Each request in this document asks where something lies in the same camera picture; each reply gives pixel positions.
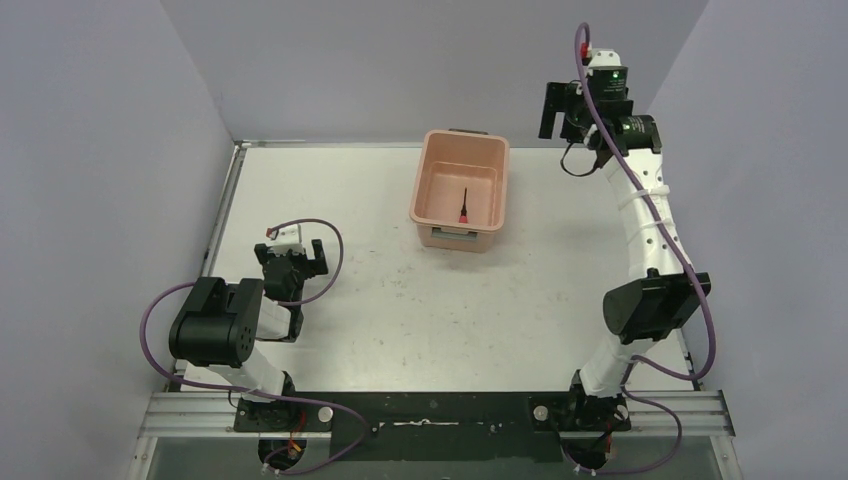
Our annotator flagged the red handled screwdriver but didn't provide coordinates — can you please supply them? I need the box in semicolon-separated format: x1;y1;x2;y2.
458;188;468;224

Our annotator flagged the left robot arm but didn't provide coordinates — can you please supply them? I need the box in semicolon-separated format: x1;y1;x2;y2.
169;239;329;431

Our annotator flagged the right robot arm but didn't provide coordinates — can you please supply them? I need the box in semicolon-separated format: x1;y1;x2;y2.
539;66;711;430

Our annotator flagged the pink plastic bin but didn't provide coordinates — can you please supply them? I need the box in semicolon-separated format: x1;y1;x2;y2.
409;129;510;253

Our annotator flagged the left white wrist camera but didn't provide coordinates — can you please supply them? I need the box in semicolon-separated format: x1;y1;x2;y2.
267;224;305;256

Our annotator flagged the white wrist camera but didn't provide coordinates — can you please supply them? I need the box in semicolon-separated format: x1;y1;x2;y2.
580;42;623;69
267;224;305;256

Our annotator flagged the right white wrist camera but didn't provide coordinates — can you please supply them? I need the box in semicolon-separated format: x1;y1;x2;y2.
580;42;623;69

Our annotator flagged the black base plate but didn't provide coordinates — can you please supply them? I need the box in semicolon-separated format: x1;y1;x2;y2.
233;391;631;463

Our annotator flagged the aluminium frame rail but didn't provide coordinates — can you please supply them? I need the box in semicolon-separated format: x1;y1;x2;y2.
140;391;735;439

